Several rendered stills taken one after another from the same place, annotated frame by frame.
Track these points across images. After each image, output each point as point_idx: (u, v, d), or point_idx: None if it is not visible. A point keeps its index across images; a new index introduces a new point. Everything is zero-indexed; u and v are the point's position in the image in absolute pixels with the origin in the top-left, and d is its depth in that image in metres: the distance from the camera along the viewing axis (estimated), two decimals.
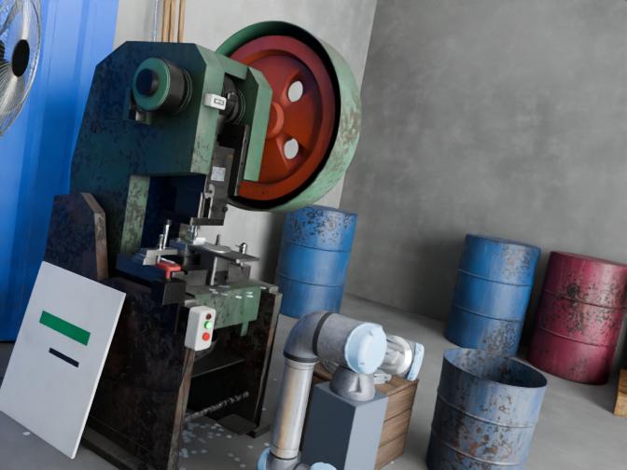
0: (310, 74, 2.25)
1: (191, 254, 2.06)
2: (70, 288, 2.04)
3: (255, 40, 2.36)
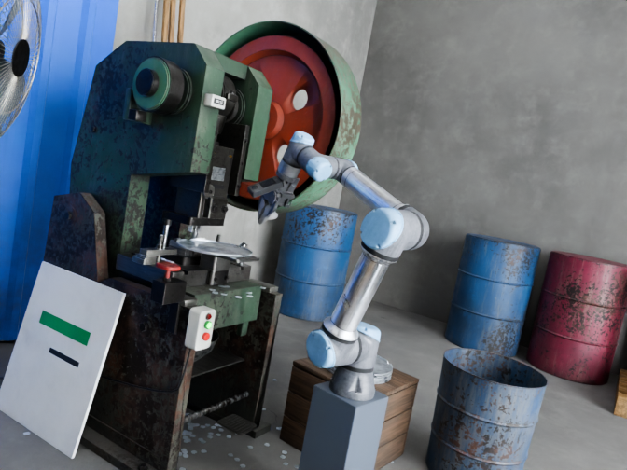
0: (317, 88, 2.23)
1: (191, 254, 2.06)
2: (70, 288, 2.04)
3: (271, 36, 2.31)
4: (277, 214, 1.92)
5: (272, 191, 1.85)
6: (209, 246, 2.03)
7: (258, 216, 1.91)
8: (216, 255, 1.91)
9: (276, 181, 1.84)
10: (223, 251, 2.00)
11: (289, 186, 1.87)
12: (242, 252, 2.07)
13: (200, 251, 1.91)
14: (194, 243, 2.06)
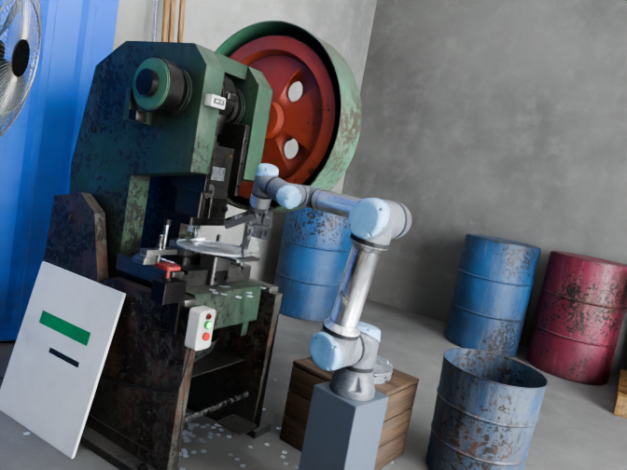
0: None
1: (191, 254, 2.06)
2: (70, 288, 2.04)
3: None
4: (258, 247, 1.95)
5: (246, 223, 1.91)
6: (220, 246, 2.07)
7: (242, 249, 1.97)
8: (213, 241, 2.19)
9: (249, 213, 1.90)
10: (206, 243, 2.10)
11: (263, 218, 1.91)
12: (187, 243, 2.03)
13: (228, 243, 2.19)
14: (235, 252, 2.04)
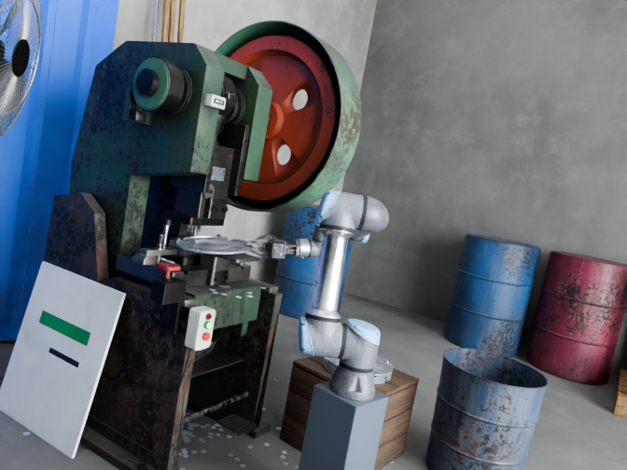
0: None
1: (191, 254, 2.06)
2: (70, 288, 2.04)
3: (255, 198, 2.36)
4: (260, 242, 2.06)
5: None
6: (208, 241, 2.06)
7: None
8: (177, 245, 1.98)
9: None
10: (202, 246, 2.00)
11: (289, 244, 2.11)
12: (221, 251, 1.95)
13: (176, 241, 2.03)
14: (215, 241, 2.13)
